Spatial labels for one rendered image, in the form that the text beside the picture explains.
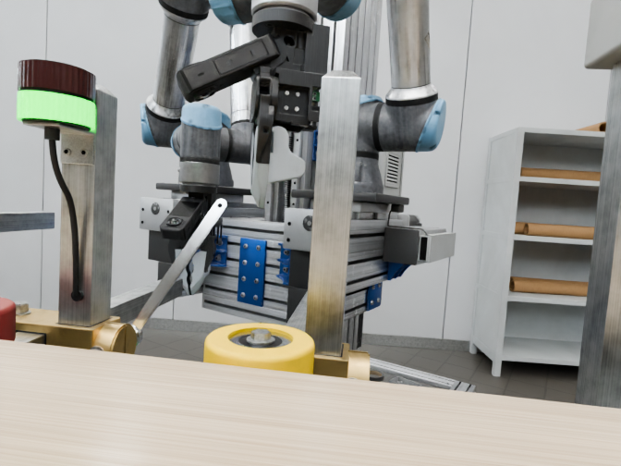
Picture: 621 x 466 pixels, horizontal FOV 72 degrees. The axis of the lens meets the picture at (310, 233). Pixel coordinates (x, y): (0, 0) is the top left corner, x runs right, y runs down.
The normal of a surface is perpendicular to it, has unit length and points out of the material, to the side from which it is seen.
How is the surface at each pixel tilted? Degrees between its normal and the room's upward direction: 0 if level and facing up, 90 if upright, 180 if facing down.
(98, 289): 90
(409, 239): 90
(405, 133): 116
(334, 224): 90
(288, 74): 90
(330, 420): 0
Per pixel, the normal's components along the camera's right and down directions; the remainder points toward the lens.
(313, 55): 0.23, 0.08
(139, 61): -0.03, 0.07
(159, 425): 0.07, -1.00
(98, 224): 0.99, 0.07
